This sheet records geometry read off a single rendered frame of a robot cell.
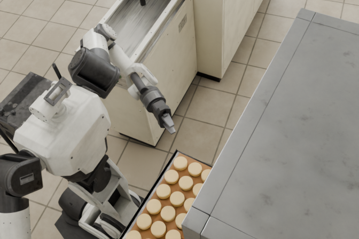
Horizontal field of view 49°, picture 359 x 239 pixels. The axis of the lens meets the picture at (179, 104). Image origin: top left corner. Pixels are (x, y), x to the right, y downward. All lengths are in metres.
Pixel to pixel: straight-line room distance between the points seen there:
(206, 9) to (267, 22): 1.07
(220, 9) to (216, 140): 0.87
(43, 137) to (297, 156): 0.83
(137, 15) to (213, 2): 0.46
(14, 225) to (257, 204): 0.84
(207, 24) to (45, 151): 1.61
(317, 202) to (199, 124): 2.25
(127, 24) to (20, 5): 1.97
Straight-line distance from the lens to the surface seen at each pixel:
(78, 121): 1.26
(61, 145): 1.23
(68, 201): 2.30
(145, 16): 2.30
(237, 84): 3.00
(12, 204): 1.25
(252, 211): 0.57
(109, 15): 2.26
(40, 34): 3.71
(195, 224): 0.57
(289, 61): 0.73
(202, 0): 2.47
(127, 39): 2.19
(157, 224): 1.37
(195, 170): 1.44
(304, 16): 0.81
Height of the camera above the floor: 2.35
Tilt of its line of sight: 54 degrees down
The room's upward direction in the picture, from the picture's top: 8 degrees counter-clockwise
